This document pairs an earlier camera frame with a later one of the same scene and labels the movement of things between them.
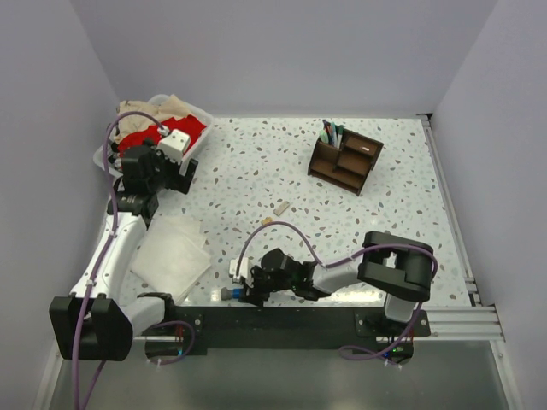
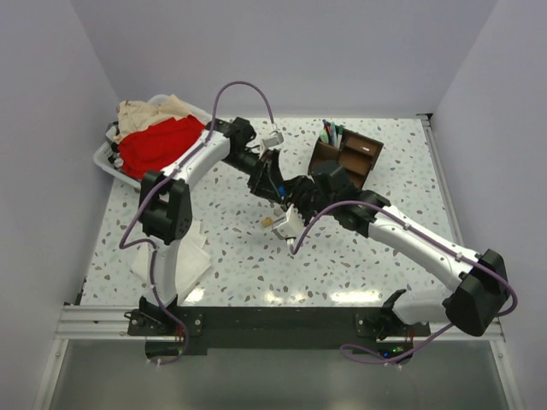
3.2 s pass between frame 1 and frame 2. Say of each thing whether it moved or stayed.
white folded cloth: stayed
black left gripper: moved
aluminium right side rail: stayed
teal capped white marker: stayed
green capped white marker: stayed
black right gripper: moved
